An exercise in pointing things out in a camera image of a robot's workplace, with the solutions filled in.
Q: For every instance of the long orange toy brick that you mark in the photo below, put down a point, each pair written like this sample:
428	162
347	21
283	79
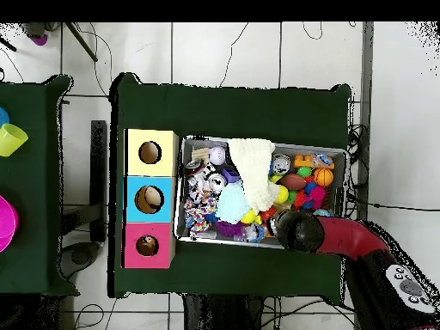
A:
313	161

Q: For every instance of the open silver can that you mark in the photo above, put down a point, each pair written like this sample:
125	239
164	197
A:
217	182

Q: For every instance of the brown toy football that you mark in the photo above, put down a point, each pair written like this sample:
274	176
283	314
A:
293	181

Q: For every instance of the lime green cup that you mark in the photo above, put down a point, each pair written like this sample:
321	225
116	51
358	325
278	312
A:
10	139

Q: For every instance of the wooden box with three holes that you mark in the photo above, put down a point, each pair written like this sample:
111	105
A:
150	199

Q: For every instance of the yellow smiley ball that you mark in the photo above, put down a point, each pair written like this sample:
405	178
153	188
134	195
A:
249	217

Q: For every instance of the silver crushed can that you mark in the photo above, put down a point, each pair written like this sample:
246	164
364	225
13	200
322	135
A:
194	166

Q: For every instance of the orange toy basketball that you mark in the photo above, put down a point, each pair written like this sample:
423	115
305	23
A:
323	177

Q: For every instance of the cream knitted cloth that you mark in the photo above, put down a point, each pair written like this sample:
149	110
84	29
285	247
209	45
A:
254	172

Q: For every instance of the dark green table cloth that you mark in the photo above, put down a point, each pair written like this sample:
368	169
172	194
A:
227	110

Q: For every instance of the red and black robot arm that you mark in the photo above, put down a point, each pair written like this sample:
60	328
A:
357	240

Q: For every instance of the plain yellow ball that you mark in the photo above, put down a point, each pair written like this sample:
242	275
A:
282	194

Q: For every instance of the black tripod leg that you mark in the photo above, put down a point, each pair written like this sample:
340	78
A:
81	41

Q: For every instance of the green side table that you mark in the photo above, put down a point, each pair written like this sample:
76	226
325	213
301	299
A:
41	185

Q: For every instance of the pink disc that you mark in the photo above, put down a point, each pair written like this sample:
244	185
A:
5	220

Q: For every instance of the shallow clear mesh bin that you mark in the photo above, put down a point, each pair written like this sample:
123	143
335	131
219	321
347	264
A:
206	239

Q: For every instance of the mint green knitted cloth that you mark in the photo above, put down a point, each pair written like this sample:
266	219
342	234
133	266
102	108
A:
234	203

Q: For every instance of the blue disc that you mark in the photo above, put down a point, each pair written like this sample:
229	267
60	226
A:
2	117

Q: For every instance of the small purple bottle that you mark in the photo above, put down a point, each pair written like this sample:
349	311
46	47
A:
38	39

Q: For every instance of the white toy baseball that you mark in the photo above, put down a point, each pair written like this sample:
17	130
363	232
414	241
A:
217	155

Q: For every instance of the small red ball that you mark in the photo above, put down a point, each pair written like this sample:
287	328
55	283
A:
267	214

